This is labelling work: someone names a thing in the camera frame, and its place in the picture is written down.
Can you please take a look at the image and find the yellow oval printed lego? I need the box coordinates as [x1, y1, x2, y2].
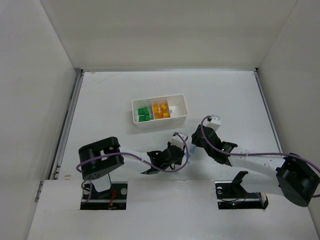
[152, 104, 171, 120]

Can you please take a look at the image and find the green yellow lego stack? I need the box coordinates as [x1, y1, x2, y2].
[137, 107, 151, 122]

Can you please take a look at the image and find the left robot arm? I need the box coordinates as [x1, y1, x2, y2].
[76, 132, 189, 193]

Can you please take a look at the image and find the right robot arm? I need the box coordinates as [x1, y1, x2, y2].
[191, 125, 320, 207]

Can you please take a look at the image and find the white three-compartment container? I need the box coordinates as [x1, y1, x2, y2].
[131, 94, 188, 130]

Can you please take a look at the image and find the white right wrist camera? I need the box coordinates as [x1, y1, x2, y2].
[206, 115, 221, 132]

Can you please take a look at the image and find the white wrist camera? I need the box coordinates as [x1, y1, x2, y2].
[169, 132, 188, 149]
[206, 115, 221, 132]

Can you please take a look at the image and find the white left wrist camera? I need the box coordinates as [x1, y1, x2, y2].
[169, 132, 188, 149]

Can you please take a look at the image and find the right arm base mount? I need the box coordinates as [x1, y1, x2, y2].
[215, 171, 269, 210]

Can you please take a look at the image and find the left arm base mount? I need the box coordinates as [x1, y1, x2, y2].
[80, 181, 128, 211]

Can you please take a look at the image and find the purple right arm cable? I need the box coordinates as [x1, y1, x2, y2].
[200, 115, 320, 198]

